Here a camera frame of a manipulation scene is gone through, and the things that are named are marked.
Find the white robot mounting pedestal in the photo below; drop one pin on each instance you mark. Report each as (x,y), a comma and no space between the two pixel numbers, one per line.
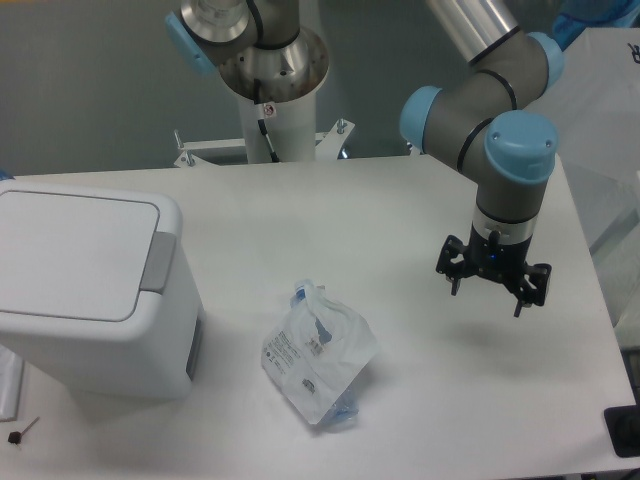
(276,93)

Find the small black pin tool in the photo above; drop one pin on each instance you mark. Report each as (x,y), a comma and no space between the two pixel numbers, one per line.
(16,437)

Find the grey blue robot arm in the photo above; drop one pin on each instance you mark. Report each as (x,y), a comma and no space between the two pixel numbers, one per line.
(481,129)

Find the black device at table edge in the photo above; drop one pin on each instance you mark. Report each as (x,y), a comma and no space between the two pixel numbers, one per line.
(623,426)

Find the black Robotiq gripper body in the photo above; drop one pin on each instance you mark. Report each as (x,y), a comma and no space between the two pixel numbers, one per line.
(492,260)

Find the white push-lid trash can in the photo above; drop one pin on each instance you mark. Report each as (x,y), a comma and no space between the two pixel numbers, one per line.
(96,289)

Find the blue shoe cover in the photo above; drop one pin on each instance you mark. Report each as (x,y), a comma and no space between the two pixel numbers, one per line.
(576,16)

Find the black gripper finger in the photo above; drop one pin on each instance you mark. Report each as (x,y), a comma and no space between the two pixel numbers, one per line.
(530,286)
(454,262)

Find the clear plastic bag with print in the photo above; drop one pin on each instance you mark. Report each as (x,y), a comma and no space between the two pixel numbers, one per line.
(315,353)

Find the clear plastic sheet at left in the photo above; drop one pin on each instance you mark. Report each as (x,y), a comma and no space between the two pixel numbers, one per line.
(12,369)

